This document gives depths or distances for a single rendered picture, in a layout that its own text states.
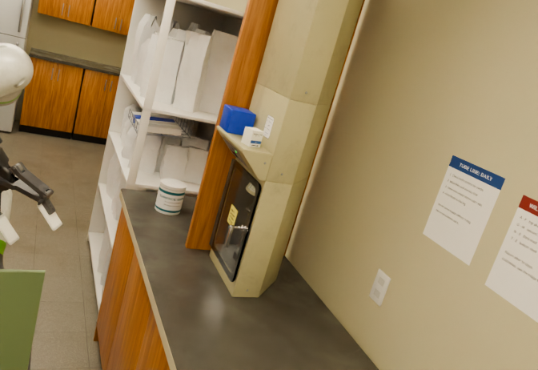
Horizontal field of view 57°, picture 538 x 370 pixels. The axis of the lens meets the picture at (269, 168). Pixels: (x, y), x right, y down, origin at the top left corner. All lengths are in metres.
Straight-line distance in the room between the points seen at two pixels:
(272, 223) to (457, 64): 0.83
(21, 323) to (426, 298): 1.16
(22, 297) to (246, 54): 1.20
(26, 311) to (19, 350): 0.11
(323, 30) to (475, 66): 0.49
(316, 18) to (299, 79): 0.20
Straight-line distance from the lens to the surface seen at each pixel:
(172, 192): 2.44
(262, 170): 1.72
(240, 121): 1.87
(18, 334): 1.35
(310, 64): 1.69
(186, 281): 1.94
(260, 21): 2.00
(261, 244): 1.85
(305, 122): 1.73
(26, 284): 1.28
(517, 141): 1.52
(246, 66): 2.00
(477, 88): 1.65
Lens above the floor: 1.88
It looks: 14 degrees down
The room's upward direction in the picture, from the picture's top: 16 degrees clockwise
